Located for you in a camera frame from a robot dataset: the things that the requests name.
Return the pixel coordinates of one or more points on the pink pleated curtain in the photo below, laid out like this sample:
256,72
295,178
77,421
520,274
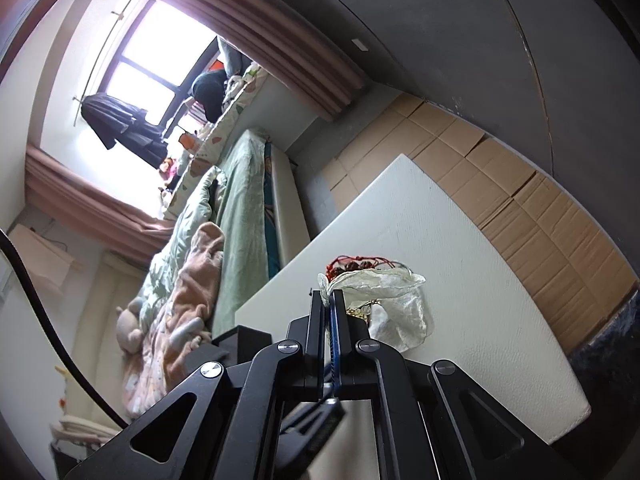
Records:
280,35
85,195

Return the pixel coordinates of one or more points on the pale green patterned quilt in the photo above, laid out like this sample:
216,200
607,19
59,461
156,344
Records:
175,260

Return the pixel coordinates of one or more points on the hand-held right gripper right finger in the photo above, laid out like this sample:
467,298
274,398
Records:
339,340

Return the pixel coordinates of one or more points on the peach hanging towel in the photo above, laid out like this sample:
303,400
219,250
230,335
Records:
42,255

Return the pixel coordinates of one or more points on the clear plastic bag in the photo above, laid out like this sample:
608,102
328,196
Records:
400,305

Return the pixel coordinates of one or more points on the grey pillow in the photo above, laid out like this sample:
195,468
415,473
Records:
232,60

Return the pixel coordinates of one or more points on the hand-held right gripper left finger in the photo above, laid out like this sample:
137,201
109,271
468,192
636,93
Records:
317,340

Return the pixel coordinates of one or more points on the pink fleece blanket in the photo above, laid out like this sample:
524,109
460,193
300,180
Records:
195,280

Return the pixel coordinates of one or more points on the black hanging garment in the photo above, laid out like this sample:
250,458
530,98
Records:
125,125

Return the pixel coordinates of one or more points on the beige plush toy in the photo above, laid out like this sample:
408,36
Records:
129,330

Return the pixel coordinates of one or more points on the thin metal clothes rod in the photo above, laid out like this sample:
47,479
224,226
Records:
93,53

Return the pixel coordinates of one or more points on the black bag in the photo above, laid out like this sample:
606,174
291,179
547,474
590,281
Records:
210,92

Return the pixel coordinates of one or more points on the green bed sheet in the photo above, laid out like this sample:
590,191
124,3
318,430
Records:
245,210

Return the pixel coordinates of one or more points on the orange white carton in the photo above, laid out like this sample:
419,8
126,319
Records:
187,140

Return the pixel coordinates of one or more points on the white leather bed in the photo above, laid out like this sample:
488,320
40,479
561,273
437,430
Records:
287,200

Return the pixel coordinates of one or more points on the bright window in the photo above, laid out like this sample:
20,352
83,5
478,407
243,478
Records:
160,40

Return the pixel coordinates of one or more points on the patterned window seat cushion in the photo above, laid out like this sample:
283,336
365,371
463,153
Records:
225,120

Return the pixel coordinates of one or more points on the red pink toy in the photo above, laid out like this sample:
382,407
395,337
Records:
168,169

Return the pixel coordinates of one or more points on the white wall socket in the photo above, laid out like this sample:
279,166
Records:
360,45

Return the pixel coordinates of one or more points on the black jewelry box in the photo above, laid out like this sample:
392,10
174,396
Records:
245,337

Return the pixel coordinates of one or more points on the dark fuzzy rug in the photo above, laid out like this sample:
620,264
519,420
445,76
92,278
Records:
610,360

